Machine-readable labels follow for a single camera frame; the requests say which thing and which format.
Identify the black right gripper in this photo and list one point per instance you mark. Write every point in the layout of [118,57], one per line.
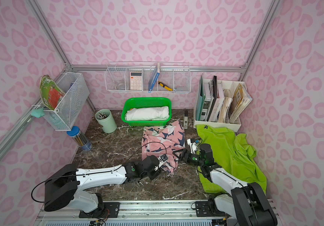
[186,155]

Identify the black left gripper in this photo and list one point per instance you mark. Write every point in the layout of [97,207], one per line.
[164,159]

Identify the pink shark print shorts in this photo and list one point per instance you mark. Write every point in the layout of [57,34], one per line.
[159,140]

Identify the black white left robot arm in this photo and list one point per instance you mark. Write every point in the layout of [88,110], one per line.
[67,187]

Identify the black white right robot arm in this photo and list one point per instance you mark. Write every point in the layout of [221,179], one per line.
[246,202]

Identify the lime green garment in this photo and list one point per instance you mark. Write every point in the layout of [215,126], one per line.
[233,153]

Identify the black remote control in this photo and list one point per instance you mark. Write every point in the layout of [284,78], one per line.
[185,121]

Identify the white rolled cloth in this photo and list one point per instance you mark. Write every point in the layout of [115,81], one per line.
[148,114]

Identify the white file organizer rack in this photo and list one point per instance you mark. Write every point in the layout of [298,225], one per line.
[220,114]

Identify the dark green folder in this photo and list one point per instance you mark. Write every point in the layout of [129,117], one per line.
[200,99]

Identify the green plastic basket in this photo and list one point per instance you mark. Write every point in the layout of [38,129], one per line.
[143,103]

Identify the mint green cup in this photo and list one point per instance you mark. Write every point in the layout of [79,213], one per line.
[106,120]

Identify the brown paper envelopes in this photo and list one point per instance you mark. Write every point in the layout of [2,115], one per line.
[241,99]

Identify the yellow utility knife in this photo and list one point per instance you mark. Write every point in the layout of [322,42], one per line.
[165,86]

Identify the blue lid pencil jar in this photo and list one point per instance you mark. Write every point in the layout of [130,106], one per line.
[80,138]

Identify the small glass dish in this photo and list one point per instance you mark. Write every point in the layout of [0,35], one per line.
[120,86]

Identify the pink calculator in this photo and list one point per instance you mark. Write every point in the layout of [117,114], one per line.
[136,81]

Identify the blue book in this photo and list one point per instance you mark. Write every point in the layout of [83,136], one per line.
[154,78]

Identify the green red paper packet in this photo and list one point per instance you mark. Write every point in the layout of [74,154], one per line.
[50,93]

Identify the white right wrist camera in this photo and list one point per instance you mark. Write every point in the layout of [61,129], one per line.
[193,144]

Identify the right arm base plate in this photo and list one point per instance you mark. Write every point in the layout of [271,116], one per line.
[206,209]

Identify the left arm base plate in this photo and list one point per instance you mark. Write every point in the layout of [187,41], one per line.
[106,210]

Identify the clear wire wall shelf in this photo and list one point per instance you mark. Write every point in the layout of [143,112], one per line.
[176,76]

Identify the white mesh wall basket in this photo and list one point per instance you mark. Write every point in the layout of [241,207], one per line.
[67,111]

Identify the mint green wall hook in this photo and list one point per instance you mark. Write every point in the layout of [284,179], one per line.
[38,113]

